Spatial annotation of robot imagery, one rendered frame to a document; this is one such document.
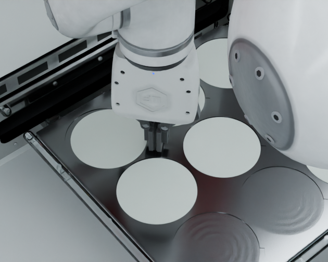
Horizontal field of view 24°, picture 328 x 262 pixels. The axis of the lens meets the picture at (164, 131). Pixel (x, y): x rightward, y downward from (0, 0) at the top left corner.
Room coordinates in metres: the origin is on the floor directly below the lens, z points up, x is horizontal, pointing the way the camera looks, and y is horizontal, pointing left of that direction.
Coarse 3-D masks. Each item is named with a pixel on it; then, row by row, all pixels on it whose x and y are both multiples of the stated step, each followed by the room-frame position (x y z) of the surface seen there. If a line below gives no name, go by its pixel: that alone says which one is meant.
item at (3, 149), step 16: (208, 0) 0.87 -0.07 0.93; (224, 0) 0.90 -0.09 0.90; (224, 16) 0.89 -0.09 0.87; (96, 48) 0.75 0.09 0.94; (112, 48) 0.75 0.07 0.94; (64, 64) 0.71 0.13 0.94; (80, 64) 0.72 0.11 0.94; (96, 64) 0.73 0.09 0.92; (48, 80) 0.69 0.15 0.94; (64, 80) 0.70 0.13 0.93; (16, 96) 0.66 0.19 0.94; (32, 96) 0.67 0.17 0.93; (80, 96) 0.72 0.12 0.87; (96, 96) 0.73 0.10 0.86; (0, 112) 0.64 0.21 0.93; (16, 112) 0.65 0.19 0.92; (48, 112) 0.69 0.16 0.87; (64, 112) 0.70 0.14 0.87; (16, 128) 0.66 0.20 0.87; (32, 128) 0.66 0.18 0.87; (0, 144) 0.63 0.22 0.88; (16, 144) 0.64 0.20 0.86
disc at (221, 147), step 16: (192, 128) 0.64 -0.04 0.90; (208, 128) 0.64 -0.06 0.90; (224, 128) 0.64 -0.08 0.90; (240, 128) 0.64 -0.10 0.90; (192, 144) 0.61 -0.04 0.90; (208, 144) 0.61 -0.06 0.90; (224, 144) 0.61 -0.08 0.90; (240, 144) 0.61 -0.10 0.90; (256, 144) 0.61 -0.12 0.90; (192, 160) 0.59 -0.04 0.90; (208, 160) 0.59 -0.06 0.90; (224, 160) 0.59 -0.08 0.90; (240, 160) 0.59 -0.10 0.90; (256, 160) 0.59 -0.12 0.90; (224, 176) 0.56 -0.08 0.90
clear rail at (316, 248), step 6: (324, 234) 0.48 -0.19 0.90; (318, 240) 0.47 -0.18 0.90; (324, 240) 0.47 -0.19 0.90; (312, 246) 0.46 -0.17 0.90; (318, 246) 0.46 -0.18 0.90; (324, 246) 0.46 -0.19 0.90; (306, 252) 0.45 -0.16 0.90; (312, 252) 0.45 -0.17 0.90; (318, 252) 0.45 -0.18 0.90; (294, 258) 0.44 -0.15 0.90; (300, 258) 0.44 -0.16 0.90; (306, 258) 0.44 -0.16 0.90; (312, 258) 0.45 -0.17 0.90
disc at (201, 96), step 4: (200, 88) 0.71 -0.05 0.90; (200, 92) 0.70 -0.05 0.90; (200, 96) 0.70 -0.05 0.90; (204, 96) 0.70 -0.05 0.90; (200, 100) 0.69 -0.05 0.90; (204, 100) 0.69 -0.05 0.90; (200, 104) 0.68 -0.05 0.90; (200, 108) 0.67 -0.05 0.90; (176, 124) 0.65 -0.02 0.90; (180, 124) 0.65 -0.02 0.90
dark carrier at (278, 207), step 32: (224, 32) 0.82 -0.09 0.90; (224, 96) 0.70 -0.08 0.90; (64, 128) 0.64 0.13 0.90; (64, 160) 0.59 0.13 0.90; (288, 160) 0.59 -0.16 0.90; (96, 192) 0.54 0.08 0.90; (224, 192) 0.54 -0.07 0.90; (256, 192) 0.54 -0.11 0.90; (288, 192) 0.54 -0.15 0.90; (320, 192) 0.54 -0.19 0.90; (128, 224) 0.49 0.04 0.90; (160, 224) 0.49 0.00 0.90; (192, 224) 0.49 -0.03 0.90; (224, 224) 0.49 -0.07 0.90; (256, 224) 0.49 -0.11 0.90; (288, 224) 0.49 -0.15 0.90; (320, 224) 0.49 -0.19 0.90; (160, 256) 0.45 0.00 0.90; (192, 256) 0.45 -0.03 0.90; (224, 256) 0.45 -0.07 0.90; (256, 256) 0.45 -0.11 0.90; (288, 256) 0.45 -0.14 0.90
